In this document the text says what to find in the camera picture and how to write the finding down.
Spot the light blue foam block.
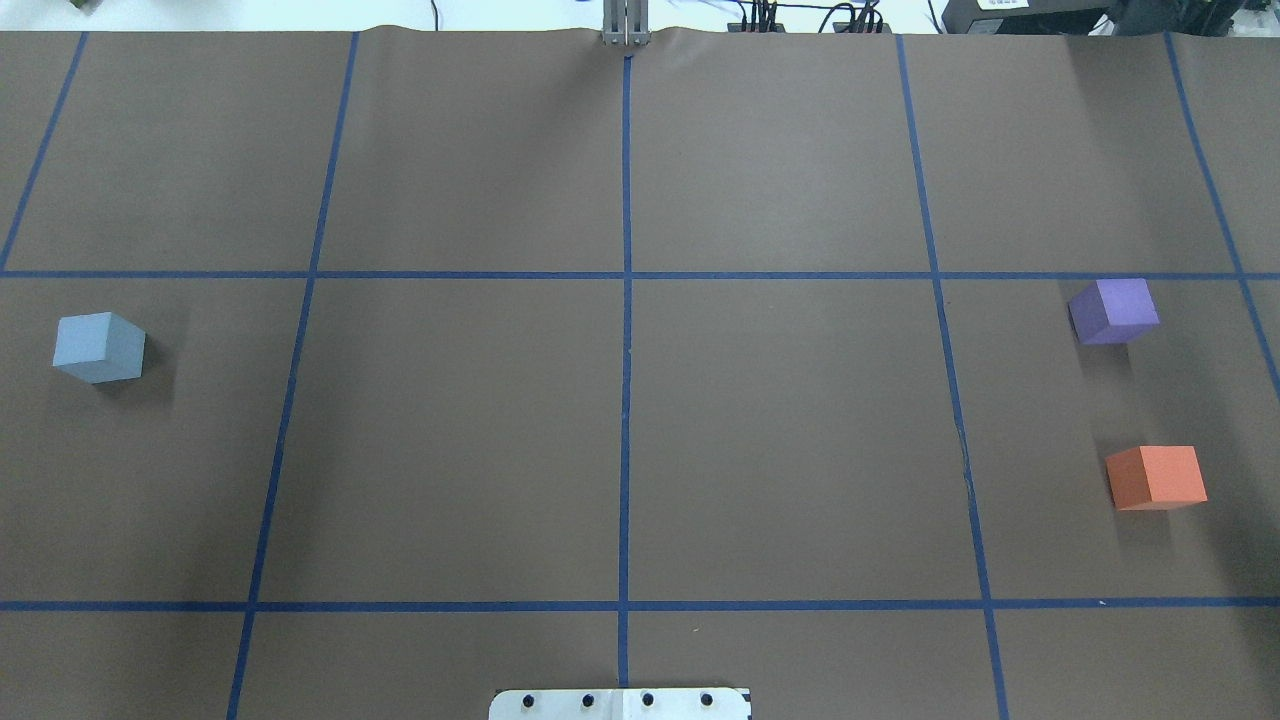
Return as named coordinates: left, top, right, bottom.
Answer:
left=51, top=313, right=146, bottom=384

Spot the purple foam block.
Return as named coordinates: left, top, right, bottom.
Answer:
left=1068, top=278, right=1161, bottom=345

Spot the orange foam block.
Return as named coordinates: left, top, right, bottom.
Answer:
left=1103, top=445, right=1208, bottom=511

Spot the aluminium frame post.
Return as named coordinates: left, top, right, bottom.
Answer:
left=602, top=0, right=652, bottom=47

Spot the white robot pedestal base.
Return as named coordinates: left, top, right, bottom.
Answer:
left=488, top=687, right=753, bottom=719

